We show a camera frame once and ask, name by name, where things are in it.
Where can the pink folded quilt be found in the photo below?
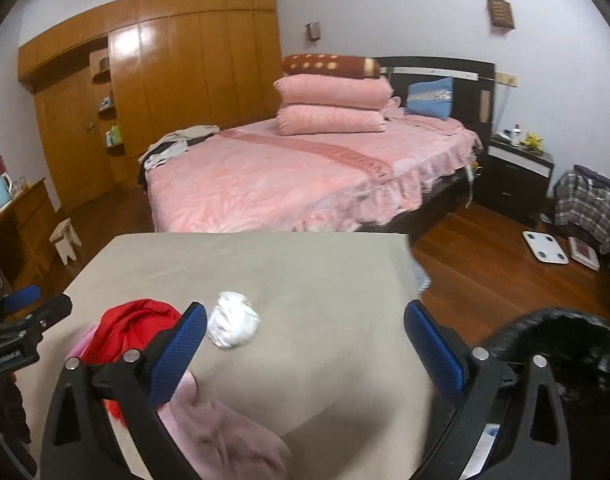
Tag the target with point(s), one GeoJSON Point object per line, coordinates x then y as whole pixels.
{"type": "Point", "coordinates": [330, 120]}
{"type": "Point", "coordinates": [330, 91]}

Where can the dark wooden bed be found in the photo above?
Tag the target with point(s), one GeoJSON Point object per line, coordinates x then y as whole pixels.
{"type": "Point", "coordinates": [465, 95]}

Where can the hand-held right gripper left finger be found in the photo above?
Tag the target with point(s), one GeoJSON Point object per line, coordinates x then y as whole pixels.
{"type": "Point", "coordinates": [177, 355]}

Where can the pile of clothes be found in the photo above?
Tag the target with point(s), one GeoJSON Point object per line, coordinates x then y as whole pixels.
{"type": "Point", "coordinates": [172, 147]}

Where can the wooden wardrobe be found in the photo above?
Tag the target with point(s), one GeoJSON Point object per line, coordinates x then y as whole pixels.
{"type": "Point", "coordinates": [195, 65]}

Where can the pale pink cloth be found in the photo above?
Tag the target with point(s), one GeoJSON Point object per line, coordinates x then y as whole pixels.
{"type": "Point", "coordinates": [225, 440]}

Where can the yellow plush toy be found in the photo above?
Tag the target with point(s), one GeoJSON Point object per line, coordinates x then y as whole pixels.
{"type": "Point", "coordinates": [532, 142]}

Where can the light blue kettle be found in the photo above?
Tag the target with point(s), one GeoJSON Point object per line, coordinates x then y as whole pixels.
{"type": "Point", "coordinates": [1, 191]}

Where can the quilted grey pad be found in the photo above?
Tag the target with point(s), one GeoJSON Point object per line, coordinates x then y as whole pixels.
{"type": "Point", "coordinates": [421, 276]}

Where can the wooden door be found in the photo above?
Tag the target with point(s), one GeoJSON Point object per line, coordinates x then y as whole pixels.
{"type": "Point", "coordinates": [72, 145]}

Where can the blue pillow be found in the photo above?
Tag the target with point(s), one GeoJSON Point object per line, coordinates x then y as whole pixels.
{"type": "Point", "coordinates": [430, 99]}

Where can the dark hooded garment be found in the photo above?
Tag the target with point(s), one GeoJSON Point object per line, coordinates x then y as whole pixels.
{"type": "Point", "coordinates": [597, 177]}

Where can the wooden sideboard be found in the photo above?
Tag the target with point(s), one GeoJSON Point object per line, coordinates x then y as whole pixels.
{"type": "Point", "coordinates": [25, 230]}

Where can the person's left hand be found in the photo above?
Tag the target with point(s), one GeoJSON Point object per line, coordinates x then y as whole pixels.
{"type": "Point", "coordinates": [7, 430]}

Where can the small white stool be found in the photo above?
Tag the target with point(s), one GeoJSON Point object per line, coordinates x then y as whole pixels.
{"type": "Point", "coordinates": [65, 240]}

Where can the plaid covered chair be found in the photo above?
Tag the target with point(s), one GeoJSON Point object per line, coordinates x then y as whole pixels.
{"type": "Point", "coordinates": [590, 210]}

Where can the white tissue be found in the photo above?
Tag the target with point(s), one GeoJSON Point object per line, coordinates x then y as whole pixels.
{"type": "Point", "coordinates": [232, 321]}

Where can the round bin with black bag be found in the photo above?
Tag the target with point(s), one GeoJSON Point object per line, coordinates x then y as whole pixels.
{"type": "Point", "coordinates": [585, 340]}

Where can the wall socket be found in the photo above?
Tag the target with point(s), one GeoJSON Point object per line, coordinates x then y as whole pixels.
{"type": "Point", "coordinates": [506, 79]}

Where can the white printed card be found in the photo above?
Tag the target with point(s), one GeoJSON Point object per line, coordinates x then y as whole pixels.
{"type": "Point", "coordinates": [482, 447]}

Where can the brown dotted bolster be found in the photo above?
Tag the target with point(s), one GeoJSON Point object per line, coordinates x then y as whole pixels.
{"type": "Point", "coordinates": [330, 66]}

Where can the white lotion bottle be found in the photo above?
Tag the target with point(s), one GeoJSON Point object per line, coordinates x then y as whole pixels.
{"type": "Point", "coordinates": [516, 136]}

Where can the wall lamp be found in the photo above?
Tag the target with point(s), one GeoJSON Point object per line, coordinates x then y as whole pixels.
{"type": "Point", "coordinates": [501, 14]}
{"type": "Point", "coordinates": [313, 31]}

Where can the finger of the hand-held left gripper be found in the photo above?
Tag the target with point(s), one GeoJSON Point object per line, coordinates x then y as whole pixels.
{"type": "Point", "coordinates": [22, 296]}
{"type": "Point", "coordinates": [45, 315]}

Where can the red cloth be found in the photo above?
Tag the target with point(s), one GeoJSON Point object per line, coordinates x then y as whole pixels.
{"type": "Point", "coordinates": [130, 325]}

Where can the white bathroom scale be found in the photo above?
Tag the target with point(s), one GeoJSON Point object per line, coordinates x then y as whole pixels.
{"type": "Point", "coordinates": [545, 247]}

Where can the small brown box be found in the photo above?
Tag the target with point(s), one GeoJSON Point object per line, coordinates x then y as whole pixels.
{"type": "Point", "coordinates": [104, 63]}

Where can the table with beige cloth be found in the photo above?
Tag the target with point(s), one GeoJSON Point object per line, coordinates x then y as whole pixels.
{"type": "Point", "coordinates": [310, 285]}

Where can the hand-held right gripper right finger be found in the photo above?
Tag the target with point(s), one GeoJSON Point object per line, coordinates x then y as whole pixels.
{"type": "Point", "coordinates": [435, 355]}

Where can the dark nightstand white stripe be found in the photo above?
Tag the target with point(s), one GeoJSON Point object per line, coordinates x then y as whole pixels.
{"type": "Point", "coordinates": [515, 185]}

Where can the white scale red centre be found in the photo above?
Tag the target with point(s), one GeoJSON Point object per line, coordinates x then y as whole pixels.
{"type": "Point", "coordinates": [584, 254]}

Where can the pink bedspread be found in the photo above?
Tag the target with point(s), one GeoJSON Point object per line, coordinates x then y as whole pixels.
{"type": "Point", "coordinates": [285, 180]}

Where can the white bed controller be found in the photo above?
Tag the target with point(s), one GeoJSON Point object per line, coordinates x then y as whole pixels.
{"type": "Point", "coordinates": [471, 175]}

